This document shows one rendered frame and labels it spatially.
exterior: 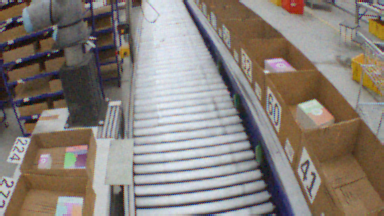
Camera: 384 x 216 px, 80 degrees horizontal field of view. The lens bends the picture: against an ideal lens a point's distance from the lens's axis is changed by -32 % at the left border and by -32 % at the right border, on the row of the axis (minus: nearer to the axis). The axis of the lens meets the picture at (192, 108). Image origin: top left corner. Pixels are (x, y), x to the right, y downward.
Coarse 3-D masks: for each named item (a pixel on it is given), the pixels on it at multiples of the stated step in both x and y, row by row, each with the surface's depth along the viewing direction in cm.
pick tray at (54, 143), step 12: (48, 132) 131; (60, 132) 131; (72, 132) 132; (84, 132) 133; (36, 144) 132; (48, 144) 134; (60, 144) 135; (72, 144) 136; (84, 144) 136; (96, 144) 136; (24, 156) 115; (36, 156) 129; (60, 156) 129; (24, 168) 112; (36, 168) 121; (60, 168) 122
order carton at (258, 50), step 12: (240, 48) 154; (252, 48) 157; (264, 48) 158; (276, 48) 158; (288, 48) 157; (252, 60) 135; (288, 60) 160; (300, 60) 143; (252, 72) 139; (264, 72) 121; (252, 84) 143; (264, 84) 124; (264, 96) 127
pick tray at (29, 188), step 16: (32, 176) 105; (48, 176) 104; (16, 192) 97; (32, 192) 107; (48, 192) 108; (64, 192) 109; (80, 192) 109; (16, 208) 94; (32, 208) 98; (48, 208) 99
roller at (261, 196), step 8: (264, 192) 107; (224, 200) 107; (232, 200) 106; (240, 200) 105; (248, 200) 105; (256, 200) 105; (264, 200) 105; (152, 208) 105; (160, 208) 105; (168, 208) 105; (176, 208) 104; (184, 208) 104; (192, 208) 104; (200, 208) 104; (208, 208) 104; (216, 208) 104; (224, 208) 104; (232, 208) 105; (240, 208) 105
